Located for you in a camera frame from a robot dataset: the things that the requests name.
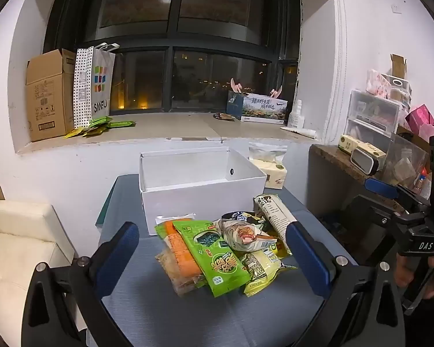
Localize cream tissue pack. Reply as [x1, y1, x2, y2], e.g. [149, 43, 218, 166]
[248, 141, 288, 190]

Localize white plastic bottle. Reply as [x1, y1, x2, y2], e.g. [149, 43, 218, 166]
[288, 99, 304, 129]

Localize beige snack packet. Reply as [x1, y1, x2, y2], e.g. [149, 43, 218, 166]
[254, 194, 298, 241]

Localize orange snack packet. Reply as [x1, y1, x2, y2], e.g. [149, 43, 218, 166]
[155, 220, 203, 279]

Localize wooden side table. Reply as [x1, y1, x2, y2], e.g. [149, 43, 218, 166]
[308, 143, 395, 221]

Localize yellow snack packet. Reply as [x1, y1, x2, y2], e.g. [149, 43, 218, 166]
[262, 237, 293, 259]

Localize green seaweed snack packet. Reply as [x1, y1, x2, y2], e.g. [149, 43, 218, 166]
[173, 220, 251, 298]

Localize pink box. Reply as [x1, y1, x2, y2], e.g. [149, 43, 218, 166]
[405, 105, 434, 142]

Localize landscape print box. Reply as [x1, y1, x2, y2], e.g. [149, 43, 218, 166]
[226, 91, 288, 124]

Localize pile of green packets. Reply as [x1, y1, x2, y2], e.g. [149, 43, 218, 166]
[63, 116, 136, 139]

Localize white cardboard box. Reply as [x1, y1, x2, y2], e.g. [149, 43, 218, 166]
[138, 146, 268, 237]

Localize person's right hand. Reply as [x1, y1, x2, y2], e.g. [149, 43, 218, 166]
[395, 251, 434, 299]

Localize white shopping bag coloured squares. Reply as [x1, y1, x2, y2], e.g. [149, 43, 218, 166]
[72, 43, 120, 129]

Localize dark framed window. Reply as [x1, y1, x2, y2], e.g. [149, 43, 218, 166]
[43, 0, 301, 113]

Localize cartoon print snack packet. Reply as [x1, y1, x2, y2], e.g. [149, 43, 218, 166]
[220, 220, 276, 252]

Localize clear drawer organizer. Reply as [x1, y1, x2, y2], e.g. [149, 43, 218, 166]
[345, 90, 402, 152]

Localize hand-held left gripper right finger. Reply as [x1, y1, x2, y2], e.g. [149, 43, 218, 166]
[285, 220, 407, 347]

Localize yellow-green snack packet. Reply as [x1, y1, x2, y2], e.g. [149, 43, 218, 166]
[239, 249, 298, 296]

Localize clear snack packet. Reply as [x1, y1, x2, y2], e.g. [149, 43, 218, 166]
[155, 249, 207, 297]

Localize cream sofa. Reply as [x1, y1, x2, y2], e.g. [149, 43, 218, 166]
[0, 200, 76, 333]

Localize white box with oval opening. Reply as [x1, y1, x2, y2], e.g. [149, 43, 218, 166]
[381, 74, 413, 106]

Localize pink floral package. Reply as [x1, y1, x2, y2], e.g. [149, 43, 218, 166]
[365, 69, 391, 98]

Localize white tube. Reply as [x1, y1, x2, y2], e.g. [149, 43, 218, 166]
[280, 126, 317, 140]

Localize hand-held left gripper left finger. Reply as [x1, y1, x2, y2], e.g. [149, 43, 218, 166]
[25, 221, 140, 347]

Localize small open cardboard box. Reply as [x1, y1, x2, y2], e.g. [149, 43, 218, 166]
[391, 53, 407, 79]

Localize white and black device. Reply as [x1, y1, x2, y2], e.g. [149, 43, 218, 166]
[350, 147, 382, 176]

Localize clear plastic container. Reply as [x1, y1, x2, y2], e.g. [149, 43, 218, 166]
[383, 134, 432, 196]

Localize dark snack packet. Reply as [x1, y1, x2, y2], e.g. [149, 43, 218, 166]
[222, 210, 264, 225]

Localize brown cardboard box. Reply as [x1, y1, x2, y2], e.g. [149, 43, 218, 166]
[25, 49, 76, 142]

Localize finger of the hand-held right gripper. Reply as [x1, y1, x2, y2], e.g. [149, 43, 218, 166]
[365, 177, 433, 213]
[342, 194, 398, 241]

